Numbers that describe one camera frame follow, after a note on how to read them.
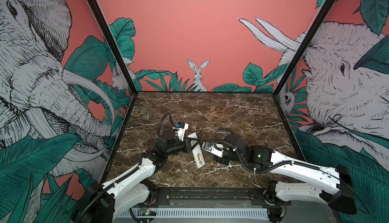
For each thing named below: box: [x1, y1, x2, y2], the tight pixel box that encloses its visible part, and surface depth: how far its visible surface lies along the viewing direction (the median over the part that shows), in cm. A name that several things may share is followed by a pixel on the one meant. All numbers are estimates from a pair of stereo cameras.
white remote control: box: [187, 131, 206, 169], surface depth 76 cm
